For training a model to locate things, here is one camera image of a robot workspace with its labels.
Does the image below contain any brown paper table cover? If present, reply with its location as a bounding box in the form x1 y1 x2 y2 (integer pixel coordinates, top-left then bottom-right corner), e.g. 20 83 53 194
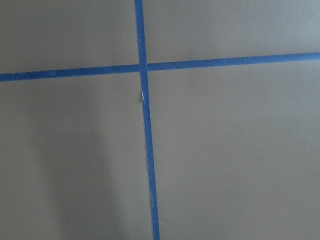
0 0 320 240

